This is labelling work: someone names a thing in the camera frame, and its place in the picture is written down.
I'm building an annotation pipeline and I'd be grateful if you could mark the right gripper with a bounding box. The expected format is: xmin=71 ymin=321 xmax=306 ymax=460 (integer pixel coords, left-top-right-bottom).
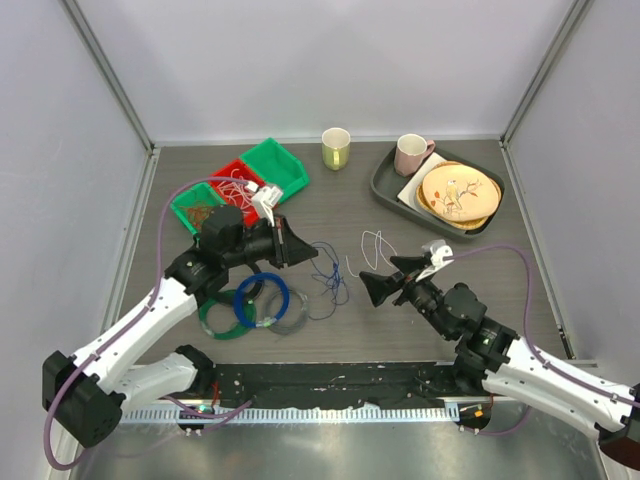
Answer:
xmin=359 ymin=256 xmax=454 ymax=339

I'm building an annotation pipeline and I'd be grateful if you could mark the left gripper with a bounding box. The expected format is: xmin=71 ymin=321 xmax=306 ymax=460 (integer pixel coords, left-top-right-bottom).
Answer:
xmin=223 ymin=213 xmax=318 ymax=269

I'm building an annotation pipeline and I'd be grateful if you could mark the red wire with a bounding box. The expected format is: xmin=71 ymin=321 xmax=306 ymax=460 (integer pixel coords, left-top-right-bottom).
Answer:
xmin=174 ymin=187 xmax=221 ymax=231

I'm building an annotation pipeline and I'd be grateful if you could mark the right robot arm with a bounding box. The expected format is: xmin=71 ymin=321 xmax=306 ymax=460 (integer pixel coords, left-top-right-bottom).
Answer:
xmin=359 ymin=254 xmax=639 ymax=470

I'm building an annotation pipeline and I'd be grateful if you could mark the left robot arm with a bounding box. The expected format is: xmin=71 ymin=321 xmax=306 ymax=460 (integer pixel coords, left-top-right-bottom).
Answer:
xmin=42 ymin=206 xmax=318 ymax=448

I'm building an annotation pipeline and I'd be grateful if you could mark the white napkin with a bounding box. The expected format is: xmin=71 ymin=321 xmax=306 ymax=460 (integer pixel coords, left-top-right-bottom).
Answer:
xmin=396 ymin=153 xmax=446 ymax=210

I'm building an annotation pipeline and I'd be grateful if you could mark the far green bin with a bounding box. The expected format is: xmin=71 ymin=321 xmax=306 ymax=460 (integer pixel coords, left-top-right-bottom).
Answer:
xmin=240 ymin=138 xmax=310 ymax=203

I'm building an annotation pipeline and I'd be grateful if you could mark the green bin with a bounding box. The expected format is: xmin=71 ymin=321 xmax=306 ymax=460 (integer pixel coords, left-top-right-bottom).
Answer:
xmin=171 ymin=182 xmax=225 ymax=235
xmin=240 ymin=138 xmax=310 ymax=203

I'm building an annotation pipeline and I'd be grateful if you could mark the red bin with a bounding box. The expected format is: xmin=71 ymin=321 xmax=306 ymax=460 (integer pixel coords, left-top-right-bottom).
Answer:
xmin=210 ymin=158 xmax=265 ymax=226

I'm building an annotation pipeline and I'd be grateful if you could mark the dark grey tray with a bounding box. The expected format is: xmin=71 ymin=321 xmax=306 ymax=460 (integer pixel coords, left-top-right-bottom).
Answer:
xmin=370 ymin=145 xmax=498 ymax=242

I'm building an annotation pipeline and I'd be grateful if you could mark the lower wooden plate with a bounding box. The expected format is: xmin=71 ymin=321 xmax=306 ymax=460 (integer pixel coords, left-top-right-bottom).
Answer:
xmin=415 ymin=160 xmax=503 ymax=232

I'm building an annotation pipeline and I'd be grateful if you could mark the bird pattern plate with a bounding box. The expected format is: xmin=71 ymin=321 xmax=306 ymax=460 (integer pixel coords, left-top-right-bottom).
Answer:
xmin=421 ymin=164 xmax=501 ymax=221

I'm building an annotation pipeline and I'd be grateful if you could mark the near green bin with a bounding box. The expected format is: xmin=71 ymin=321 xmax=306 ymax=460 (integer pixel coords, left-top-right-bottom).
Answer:
xmin=171 ymin=182 xmax=225 ymax=235

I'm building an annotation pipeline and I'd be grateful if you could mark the yellow-green mug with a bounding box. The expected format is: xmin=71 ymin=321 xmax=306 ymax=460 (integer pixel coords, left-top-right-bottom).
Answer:
xmin=321 ymin=127 xmax=351 ymax=171

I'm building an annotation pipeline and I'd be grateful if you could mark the pink mug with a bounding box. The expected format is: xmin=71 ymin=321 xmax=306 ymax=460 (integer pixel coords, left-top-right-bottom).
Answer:
xmin=394 ymin=133 xmax=436 ymax=177

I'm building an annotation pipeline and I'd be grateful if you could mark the grey wire coil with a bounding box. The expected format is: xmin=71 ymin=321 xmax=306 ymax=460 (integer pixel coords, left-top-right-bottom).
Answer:
xmin=263 ymin=288 xmax=310 ymax=337

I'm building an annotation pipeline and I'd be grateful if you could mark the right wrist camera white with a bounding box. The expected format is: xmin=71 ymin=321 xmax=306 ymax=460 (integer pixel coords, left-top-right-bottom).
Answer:
xmin=416 ymin=239 xmax=454 ymax=282

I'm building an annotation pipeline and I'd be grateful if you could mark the green wire coil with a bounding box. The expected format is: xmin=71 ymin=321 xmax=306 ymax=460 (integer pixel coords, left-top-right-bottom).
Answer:
xmin=197 ymin=289 xmax=255 ymax=341

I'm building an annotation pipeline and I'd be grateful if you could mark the blue wire coil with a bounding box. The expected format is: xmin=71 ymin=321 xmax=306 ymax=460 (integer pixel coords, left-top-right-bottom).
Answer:
xmin=233 ymin=272 xmax=291 ymax=330

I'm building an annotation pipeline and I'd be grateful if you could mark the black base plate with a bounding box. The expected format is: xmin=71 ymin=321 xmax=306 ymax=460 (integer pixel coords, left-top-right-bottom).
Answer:
xmin=189 ymin=362 xmax=489 ymax=410

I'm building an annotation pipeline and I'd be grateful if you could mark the slotted cable duct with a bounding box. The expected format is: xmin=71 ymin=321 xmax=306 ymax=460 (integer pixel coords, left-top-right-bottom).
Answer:
xmin=121 ymin=403 xmax=459 ymax=425

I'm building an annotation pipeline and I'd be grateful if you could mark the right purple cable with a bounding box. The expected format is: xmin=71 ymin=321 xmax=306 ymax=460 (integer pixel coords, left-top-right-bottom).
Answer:
xmin=444 ymin=243 xmax=640 ymax=436

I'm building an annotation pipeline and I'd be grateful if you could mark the left aluminium frame post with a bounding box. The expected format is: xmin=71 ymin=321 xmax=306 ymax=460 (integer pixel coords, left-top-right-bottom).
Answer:
xmin=59 ymin=0 xmax=155 ymax=154

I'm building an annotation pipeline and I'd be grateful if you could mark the aluminium frame post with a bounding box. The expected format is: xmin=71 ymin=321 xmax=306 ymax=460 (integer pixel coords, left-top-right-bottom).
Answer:
xmin=500 ymin=0 xmax=593 ymax=149
xmin=59 ymin=0 xmax=155 ymax=154

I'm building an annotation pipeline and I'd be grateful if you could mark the right aluminium frame post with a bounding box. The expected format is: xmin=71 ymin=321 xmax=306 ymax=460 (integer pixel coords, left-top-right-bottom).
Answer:
xmin=500 ymin=0 xmax=593 ymax=149

